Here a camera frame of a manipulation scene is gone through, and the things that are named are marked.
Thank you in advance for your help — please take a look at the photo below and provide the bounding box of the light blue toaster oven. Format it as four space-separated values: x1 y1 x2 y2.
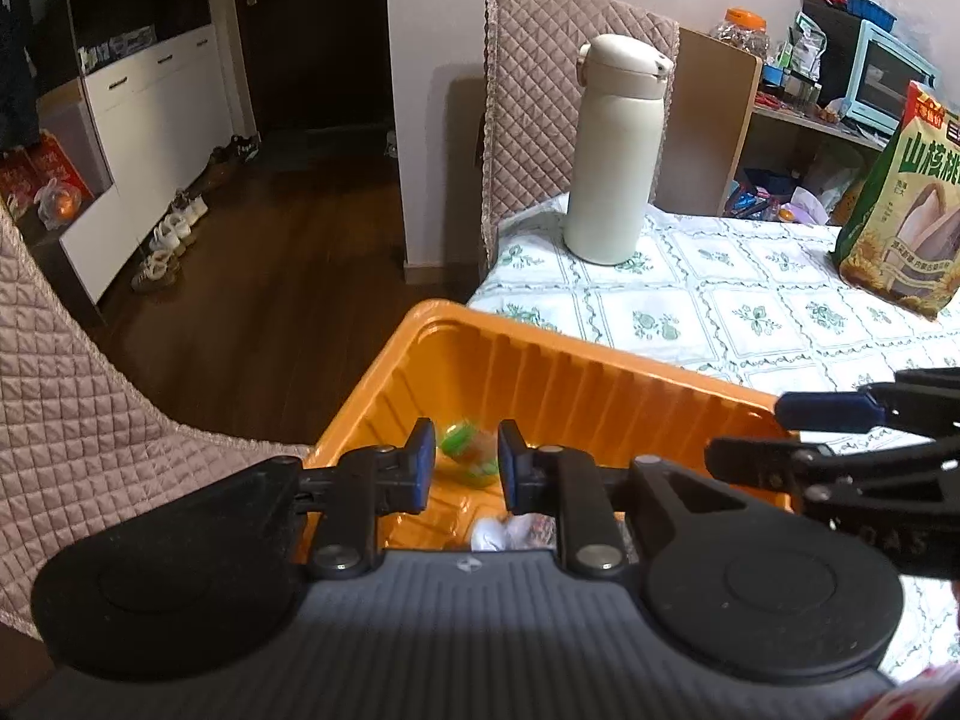
844 19 942 137

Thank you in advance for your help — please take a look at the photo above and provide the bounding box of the orange plastic tray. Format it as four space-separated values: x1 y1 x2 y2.
289 298 800 567

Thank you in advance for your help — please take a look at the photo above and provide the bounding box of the red gift box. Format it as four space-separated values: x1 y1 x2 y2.
0 129 97 222

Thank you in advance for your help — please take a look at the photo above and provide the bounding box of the dark wooden door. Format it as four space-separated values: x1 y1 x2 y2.
229 0 395 136

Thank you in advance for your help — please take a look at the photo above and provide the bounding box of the clear bag with orange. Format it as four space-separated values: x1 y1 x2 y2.
37 178 83 230

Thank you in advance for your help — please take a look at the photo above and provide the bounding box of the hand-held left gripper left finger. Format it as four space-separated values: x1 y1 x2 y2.
161 416 437 580

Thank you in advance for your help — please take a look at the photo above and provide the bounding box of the row of shoes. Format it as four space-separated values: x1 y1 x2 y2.
131 133 262 295

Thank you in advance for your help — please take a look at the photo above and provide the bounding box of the white thermos bottle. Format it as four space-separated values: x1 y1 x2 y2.
562 34 674 267

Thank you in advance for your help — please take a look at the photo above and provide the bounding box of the jar with orange lid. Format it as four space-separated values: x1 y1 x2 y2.
711 7 772 65

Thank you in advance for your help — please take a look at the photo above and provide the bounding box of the quilted chair back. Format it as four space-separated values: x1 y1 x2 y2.
478 0 682 278

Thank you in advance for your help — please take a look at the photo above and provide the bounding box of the white cabinet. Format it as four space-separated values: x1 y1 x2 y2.
37 0 256 308

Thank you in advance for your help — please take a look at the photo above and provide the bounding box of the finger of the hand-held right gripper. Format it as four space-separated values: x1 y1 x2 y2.
775 366 960 437
703 433 960 502

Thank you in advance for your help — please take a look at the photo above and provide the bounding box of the large sunflower seed bag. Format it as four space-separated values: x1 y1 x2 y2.
831 79 960 320

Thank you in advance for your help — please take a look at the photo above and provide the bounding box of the green candy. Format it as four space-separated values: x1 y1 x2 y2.
439 420 500 487

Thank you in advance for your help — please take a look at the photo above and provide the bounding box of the quilted chair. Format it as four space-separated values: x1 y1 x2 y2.
478 0 682 278
0 199 316 642

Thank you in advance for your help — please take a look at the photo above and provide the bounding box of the green bag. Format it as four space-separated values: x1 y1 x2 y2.
787 15 826 80

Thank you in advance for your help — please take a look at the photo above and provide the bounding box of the dark hanging coat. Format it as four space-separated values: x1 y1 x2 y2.
0 0 42 151

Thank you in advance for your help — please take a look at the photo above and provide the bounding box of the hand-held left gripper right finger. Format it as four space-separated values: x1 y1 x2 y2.
497 418 758 578

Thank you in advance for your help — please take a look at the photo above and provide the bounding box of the red white cloth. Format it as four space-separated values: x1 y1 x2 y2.
855 660 960 720

